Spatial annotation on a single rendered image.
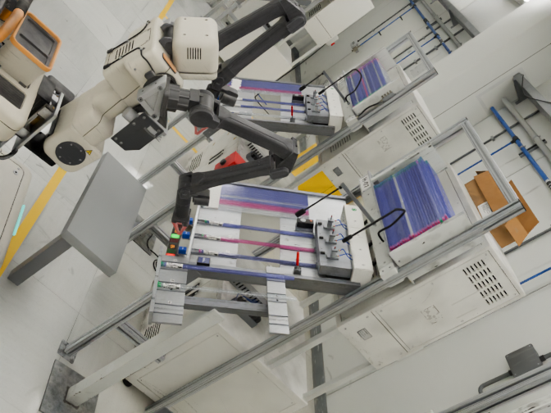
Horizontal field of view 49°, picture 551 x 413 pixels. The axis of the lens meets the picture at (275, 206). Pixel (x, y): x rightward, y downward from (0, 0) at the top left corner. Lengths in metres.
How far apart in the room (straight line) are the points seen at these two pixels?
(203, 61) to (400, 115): 1.91
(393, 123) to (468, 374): 1.58
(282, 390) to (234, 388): 0.22
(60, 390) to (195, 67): 1.44
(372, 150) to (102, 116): 2.03
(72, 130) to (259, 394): 1.47
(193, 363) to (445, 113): 3.67
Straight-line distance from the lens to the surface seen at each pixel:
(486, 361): 3.93
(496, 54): 5.62
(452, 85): 5.61
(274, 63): 6.97
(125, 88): 2.13
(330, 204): 2.98
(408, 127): 3.76
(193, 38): 2.03
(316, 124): 3.72
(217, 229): 2.65
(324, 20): 6.84
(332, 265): 2.46
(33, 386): 2.66
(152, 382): 2.92
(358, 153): 3.79
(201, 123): 1.98
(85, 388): 2.64
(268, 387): 2.88
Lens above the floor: 1.91
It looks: 19 degrees down
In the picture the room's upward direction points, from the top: 57 degrees clockwise
